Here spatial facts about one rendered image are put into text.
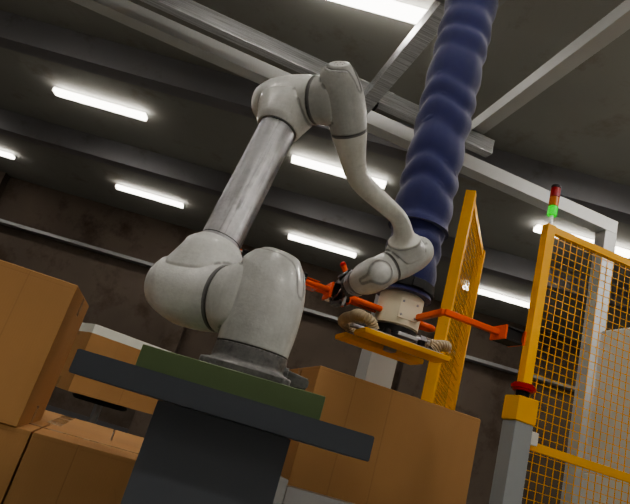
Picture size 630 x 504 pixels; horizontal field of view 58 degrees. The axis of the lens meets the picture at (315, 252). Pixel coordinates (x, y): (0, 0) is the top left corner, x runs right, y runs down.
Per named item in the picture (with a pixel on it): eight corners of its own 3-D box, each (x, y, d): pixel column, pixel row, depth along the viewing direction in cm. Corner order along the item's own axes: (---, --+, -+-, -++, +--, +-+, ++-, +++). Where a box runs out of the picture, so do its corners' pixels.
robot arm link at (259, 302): (265, 347, 107) (297, 241, 114) (191, 331, 116) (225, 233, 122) (302, 365, 121) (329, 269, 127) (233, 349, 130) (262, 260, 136)
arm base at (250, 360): (309, 393, 108) (317, 364, 110) (197, 360, 107) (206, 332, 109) (301, 395, 126) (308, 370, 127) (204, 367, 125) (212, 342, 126)
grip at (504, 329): (508, 347, 200) (511, 333, 201) (525, 345, 192) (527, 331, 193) (489, 340, 198) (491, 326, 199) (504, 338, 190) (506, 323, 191)
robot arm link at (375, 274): (356, 302, 180) (388, 285, 185) (376, 294, 166) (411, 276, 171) (341, 271, 181) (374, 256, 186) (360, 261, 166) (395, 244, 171)
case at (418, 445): (401, 519, 216) (423, 414, 229) (458, 546, 179) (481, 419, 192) (254, 478, 203) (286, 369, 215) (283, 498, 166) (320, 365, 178)
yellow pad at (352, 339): (410, 365, 226) (413, 353, 227) (423, 364, 217) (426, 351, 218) (334, 338, 218) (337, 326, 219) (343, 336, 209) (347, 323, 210)
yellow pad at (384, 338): (435, 363, 208) (438, 350, 210) (450, 362, 199) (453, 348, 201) (353, 334, 200) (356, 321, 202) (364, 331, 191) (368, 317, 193)
